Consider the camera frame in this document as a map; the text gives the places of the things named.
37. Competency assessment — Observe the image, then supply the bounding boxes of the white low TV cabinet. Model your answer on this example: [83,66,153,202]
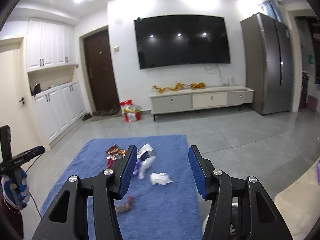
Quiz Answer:
[149,86,254,117]

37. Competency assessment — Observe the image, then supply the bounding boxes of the blue carpet rug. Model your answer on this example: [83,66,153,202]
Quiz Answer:
[40,134,202,239]

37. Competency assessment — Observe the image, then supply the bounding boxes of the white router on cabinet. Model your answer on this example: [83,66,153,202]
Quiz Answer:
[229,76,235,86]

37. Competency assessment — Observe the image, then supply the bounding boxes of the golden dragon ornament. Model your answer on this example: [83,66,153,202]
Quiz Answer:
[151,82,206,94]

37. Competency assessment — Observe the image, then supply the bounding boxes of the grey double door refrigerator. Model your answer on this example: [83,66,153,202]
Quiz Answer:
[240,13,294,115]

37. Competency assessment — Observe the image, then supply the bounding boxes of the white upper wall cabinets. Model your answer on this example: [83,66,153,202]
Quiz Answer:
[26,18,76,73]

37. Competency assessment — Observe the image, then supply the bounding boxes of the white lower shoe cabinets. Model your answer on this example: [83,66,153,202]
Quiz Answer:
[33,81,86,143]

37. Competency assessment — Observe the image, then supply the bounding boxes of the red white gift bag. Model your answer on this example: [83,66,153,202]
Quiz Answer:
[120,100,141,122]

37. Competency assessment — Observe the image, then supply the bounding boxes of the white round trash bin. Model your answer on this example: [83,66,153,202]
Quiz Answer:
[202,202,239,239]

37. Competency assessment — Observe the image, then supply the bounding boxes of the large black wall television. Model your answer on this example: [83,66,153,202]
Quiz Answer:
[134,15,231,69]

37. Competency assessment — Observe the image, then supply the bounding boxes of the purple plastic bag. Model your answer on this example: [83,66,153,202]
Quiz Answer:
[133,158,141,176]

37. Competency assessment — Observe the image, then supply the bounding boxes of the white blue paper package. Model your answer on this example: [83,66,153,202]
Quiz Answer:
[138,143,156,179]

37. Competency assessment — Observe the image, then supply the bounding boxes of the brown door mat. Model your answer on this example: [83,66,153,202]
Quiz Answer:
[91,112,122,122]

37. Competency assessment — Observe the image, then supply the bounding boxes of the black shoe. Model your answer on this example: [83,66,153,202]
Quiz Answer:
[82,113,92,121]

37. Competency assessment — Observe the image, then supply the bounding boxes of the blue window curtain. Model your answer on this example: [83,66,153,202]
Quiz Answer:
[263,0,284,23]

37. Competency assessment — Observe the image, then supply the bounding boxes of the purple tissue pack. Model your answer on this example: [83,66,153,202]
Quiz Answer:
[317,161,320,183]

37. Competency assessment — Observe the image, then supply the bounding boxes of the left blue white gloved hand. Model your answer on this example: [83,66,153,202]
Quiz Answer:
[1,168,30,210]

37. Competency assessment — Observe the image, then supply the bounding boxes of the dark brown entrance door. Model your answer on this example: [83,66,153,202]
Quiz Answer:
[84,29,119,114]

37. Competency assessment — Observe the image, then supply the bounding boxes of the dark red snack wrapper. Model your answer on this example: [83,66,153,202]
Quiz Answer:
[106,144,126,168]

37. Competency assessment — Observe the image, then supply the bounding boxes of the purple storage box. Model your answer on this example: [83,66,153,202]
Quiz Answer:
[307,95,318,112]

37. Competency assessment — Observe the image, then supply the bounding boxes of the black handbag on shelf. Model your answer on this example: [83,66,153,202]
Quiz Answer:
[30,83,41,96]

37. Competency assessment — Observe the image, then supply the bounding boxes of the small red candy wrapper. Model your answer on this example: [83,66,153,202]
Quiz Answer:
[115,196,135,213]

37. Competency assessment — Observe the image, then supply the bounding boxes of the beige interior door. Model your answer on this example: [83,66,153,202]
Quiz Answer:
[0,38,39,155]

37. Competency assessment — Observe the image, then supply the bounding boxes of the crumpled white tissue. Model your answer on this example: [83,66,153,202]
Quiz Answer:
[150,173,172,185]

